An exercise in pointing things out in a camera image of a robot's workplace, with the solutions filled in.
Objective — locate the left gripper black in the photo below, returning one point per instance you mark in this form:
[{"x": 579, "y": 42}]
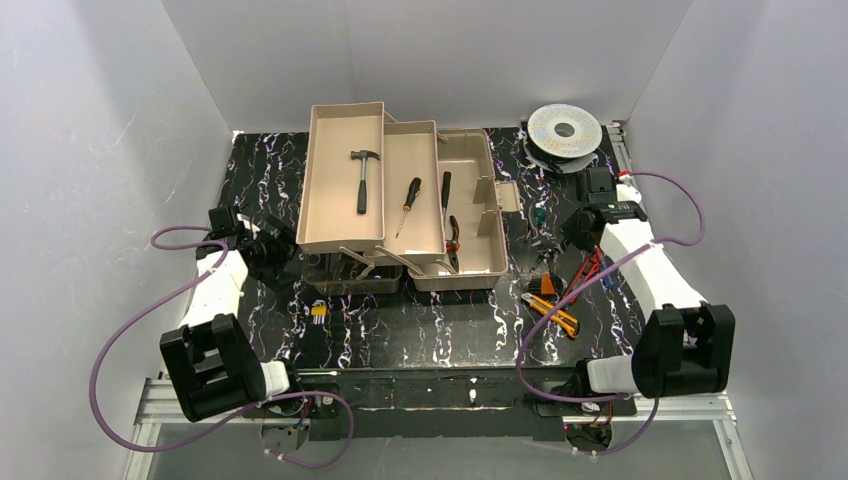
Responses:
[{"x": 279, "y": 240}]

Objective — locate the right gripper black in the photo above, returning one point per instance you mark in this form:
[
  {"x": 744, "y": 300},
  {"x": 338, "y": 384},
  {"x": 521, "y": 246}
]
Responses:
[{"x": 573, "y": 225}]

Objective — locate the red utility knife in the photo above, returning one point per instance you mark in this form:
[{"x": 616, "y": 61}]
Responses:
[{"x": 589, "y": 269}]

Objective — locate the black handled silver pliers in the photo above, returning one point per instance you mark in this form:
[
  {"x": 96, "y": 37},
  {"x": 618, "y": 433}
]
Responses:
[{"x": 547, "y": 254}]

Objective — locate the orange black small tool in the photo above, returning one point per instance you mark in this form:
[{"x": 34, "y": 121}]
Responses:
[{"x": 546, "y": 284}]

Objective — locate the orange utility knife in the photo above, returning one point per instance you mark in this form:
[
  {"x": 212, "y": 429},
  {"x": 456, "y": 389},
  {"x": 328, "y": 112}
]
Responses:
[{"x": 564, "y": 320}]

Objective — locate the black handled claw hammer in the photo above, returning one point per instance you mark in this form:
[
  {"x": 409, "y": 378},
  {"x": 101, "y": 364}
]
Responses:
[{"x": 363, "y": 156}]

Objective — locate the beige plastic tool box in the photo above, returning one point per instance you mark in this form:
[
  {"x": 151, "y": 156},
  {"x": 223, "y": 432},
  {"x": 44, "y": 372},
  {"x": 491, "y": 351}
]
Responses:
[{"x": 347, "y": 253}]

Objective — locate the yellow black screwdriver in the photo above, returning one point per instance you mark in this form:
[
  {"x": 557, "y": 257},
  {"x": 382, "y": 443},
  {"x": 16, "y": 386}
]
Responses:
[{"x": 412, "y": 194}]

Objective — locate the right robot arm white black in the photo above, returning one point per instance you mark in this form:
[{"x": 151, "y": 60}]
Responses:
[{"x": 686, "y": 345}]

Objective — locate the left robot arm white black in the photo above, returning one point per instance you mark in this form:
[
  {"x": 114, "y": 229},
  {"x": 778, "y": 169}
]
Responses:
[{"x": 208, "y": 357}]

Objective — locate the green black small tool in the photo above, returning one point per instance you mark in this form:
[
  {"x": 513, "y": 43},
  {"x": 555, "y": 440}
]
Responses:
[{"x": 537, "y": 218}]

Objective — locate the white tape roll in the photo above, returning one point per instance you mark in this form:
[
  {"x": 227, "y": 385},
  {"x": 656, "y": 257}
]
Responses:
[{"x": 562, "y": 138}]

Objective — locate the yellow hex key set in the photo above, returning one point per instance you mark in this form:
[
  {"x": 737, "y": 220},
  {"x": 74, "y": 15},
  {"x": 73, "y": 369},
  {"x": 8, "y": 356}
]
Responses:
[{"x": 319, "y": 311}]

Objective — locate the black mounting plate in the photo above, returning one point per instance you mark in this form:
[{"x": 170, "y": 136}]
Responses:
[{"x": 490, "y": 401}]

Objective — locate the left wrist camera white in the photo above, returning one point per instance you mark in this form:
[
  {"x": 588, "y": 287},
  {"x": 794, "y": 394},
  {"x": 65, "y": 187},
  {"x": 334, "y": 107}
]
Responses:
[{"x": 245, "y": 220}]

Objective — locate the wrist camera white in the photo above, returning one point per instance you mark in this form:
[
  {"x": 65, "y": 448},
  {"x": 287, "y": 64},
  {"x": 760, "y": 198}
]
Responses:
[
  {"x": 245, "y": 220},
  {"x": 626, "y": 190}
]

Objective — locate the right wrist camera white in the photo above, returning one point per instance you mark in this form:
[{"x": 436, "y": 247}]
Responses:
[{"x": 626, "y": 190}]

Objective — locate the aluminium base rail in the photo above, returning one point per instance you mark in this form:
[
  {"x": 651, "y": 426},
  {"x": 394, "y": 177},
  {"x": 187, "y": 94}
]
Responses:
[{"x": 681, "y": 438}]

